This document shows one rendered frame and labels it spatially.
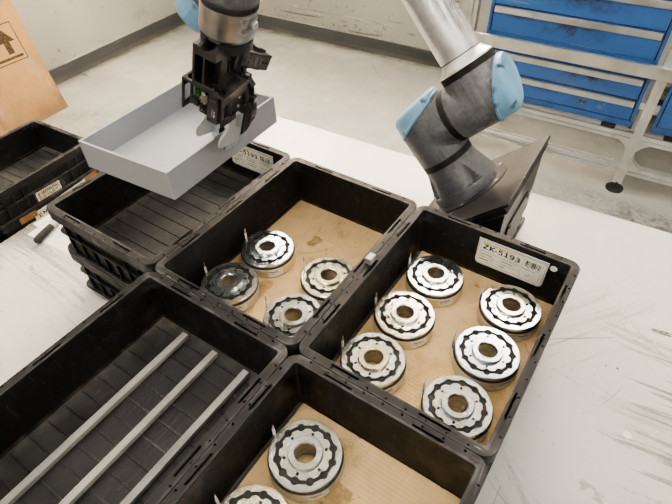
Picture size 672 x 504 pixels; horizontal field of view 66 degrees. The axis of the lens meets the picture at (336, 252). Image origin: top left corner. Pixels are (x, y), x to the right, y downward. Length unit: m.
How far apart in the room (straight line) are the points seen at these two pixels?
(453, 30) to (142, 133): 0.61
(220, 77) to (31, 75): 2.89
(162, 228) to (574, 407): 0.87
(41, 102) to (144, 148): 2.64
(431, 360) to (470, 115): 0.49
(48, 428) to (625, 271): 1.17
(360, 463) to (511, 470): 0.29
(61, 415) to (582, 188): 2.44
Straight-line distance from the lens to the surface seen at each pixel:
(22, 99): 3.57
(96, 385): 0.93
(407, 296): 0.92
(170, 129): 1.03
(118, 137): 1.01
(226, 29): 0.73
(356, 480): 0.77
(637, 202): 2.84
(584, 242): 1.37
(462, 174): 1.14
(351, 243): 1.05
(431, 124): 1.11
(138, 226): 1.18
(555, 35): 2.61
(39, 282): 1.34
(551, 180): 2.81
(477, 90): 1.07
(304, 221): 1.10
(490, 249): 0.97
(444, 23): 1.08
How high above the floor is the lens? 1.55
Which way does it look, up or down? 44 degrees down
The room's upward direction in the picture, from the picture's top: 1 degrees counter-clockwise
